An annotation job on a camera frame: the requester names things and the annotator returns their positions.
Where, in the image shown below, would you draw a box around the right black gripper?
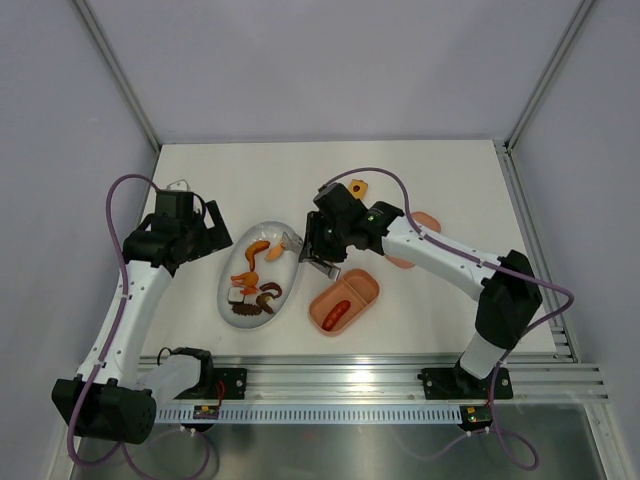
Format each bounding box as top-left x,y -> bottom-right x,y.
299,211 -> 351,264

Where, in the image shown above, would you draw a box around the metal food tongs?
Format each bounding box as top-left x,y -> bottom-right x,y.
281,232 -> 341,281

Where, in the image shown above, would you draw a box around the orange bread roll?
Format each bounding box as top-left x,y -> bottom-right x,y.
265,240 -> 287,262

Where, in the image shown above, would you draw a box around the red sausage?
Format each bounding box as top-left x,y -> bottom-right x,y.
321,300 -> 351,331

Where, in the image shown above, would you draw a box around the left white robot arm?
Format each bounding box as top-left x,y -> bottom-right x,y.
51,190 -> 233,445

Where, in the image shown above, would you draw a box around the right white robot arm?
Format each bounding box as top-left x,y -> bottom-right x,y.
299,183 -> 542,399

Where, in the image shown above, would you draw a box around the yellow rectangular box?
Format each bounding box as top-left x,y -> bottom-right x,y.
348,179 -> 368,200

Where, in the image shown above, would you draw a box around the pink lunch box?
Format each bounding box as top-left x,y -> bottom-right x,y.
309,269 -> 380,336

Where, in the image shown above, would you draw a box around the pink lunch box lid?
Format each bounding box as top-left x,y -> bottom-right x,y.
386,211 -> 442,269

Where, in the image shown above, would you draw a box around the white oval plate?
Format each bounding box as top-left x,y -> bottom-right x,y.
217,221 -> 299,330

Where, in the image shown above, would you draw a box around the white black sushi block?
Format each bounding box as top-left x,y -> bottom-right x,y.
227,286 -> 245,305

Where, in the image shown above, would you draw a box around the red shrimp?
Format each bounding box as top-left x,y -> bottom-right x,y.
240,286 -> 260,295

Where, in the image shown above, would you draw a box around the brown sea cucumber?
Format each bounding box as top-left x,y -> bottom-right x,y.
231,303 -> 263,316

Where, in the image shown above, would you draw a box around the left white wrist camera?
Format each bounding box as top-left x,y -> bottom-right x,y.
165,179 -> 192,192

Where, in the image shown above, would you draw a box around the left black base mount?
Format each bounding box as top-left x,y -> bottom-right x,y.
213,367 -> 248,402

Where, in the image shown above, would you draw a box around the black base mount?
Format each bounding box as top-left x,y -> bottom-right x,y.
417,366 -> 514,400
213,367 -> 248,402

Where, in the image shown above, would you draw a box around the left aluminium frame post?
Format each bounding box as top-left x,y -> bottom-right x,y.
70,0 -> 162,156

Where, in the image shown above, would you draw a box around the aluminium frame post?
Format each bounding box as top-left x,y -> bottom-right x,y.
503,0 -> 599,154
70,0 -> 162,156

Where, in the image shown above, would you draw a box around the white slotted cable duct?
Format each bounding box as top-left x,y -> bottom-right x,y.
155,404 -> 462,426

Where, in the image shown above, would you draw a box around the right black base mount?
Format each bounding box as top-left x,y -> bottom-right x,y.
417,366 -> 514,400

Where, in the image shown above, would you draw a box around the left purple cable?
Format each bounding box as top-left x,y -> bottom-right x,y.
67,173 -> 221,476

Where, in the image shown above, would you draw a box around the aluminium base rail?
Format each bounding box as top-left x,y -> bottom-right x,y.
214,355 -> 610,404

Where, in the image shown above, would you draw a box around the right aluminium frame post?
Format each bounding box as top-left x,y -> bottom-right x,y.
503,0 -> 599,154

